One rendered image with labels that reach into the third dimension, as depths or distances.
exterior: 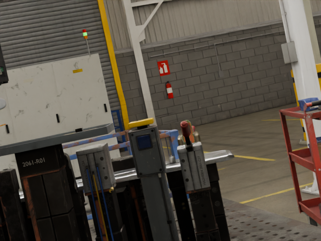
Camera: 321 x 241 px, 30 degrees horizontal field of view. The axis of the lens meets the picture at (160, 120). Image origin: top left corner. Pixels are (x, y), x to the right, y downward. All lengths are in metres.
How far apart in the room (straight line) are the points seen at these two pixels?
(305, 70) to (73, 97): 5.11
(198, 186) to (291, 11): 4.07
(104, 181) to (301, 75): 4.08
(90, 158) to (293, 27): 4.11
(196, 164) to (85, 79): 8.32
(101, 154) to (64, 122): 8.20
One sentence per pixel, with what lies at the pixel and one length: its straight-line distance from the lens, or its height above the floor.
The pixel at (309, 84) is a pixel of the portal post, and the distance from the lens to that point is 5.56.
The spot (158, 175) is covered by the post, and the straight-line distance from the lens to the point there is 1.43.
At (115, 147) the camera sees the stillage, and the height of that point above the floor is 0.93.
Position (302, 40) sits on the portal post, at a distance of 5.56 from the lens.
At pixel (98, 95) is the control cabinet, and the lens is 9.88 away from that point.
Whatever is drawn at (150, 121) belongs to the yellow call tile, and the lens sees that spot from 1.42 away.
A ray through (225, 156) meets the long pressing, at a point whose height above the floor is 1.00.
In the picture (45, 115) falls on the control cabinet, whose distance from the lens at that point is 9.74.
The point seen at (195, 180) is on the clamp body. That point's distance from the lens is 1.59.
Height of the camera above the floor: 1.23
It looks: 3 degrees down
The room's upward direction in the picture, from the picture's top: 12 degrees counter-clockwise
